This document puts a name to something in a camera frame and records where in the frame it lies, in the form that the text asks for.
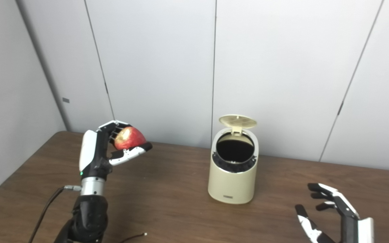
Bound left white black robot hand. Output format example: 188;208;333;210
79;120;153;179

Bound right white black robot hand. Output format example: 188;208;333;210
295;183;374;243

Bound red apple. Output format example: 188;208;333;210
113;126;147;151

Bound cream-colored bin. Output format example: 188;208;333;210
208;127;259;205

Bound cream round bin lid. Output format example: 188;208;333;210
218;114;258;136

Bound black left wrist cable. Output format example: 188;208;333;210
28;185;82;243

